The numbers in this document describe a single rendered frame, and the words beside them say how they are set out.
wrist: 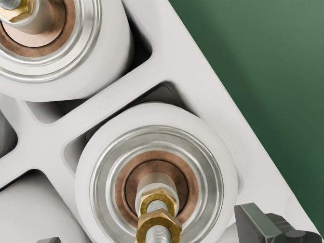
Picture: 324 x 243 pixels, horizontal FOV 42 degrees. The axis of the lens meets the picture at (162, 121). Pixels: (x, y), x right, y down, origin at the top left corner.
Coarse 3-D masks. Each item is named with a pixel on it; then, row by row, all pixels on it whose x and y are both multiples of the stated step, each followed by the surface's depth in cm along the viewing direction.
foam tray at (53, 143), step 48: (144, 0) 30; (144, 48) 41; (192, 48) 31; (0, 96) 30; (96, 96) 31; (144, 96) 42; (192, 96) 31; (48, 144) 31; (240, 144) 31; (240, 192) 31; (288, 192) 31
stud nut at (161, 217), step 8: (144, 216) 17; (152, 216) 16; (160, 216) 16; (168, 216) 16; (144, 224) 16; (152, 224) 16; (160, 224) 16; (168, 224) 16; (176, 224) 16; (136, 232) 17; (144, 232) 16; (176, 232) 16; (136, 240) 16; (144, 240) 16; (176, 240) 16
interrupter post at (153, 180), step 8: (144, 176) 24; (152, 176) 23; (160, 176) 23; (168, 176) 24; (144, 184) 22; (152, 184) 21; (160, 184) 21; (168, 184) 21; (168, 192) 21; (176, 192) 22; (136, 200) 21; (176, 200) 21; (136, 208) 21; (176, 208) 21
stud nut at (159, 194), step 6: (144, 192) 21; (150, 192) 20; (156, 192) 20; (162, 192) 20; (144, 198) 20; (150, 198) 20; (156, 198) 20; (162, 198) 20; (168, 198) 20; (174, 198) 21; (144, 204) 20; (168, 204) 20; (174, 204) 20; (144, 210) 20; (168, 210) 20; (174, 210) 20; (138, 216) 20; (174, 216) 20
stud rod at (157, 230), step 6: (150, 204) 20; (156, 204) 19; (162, 204) 19; (150, 210) 19; (150, 228) 16; (156, 228) 16; (162, 228) 16; (150, 234) 16; (156, 234) 15; (162, 234) 15; (168, 234) 16; (150, 240) 15; (156, 240) 15; (162, 240) 15; (168, 240) 15
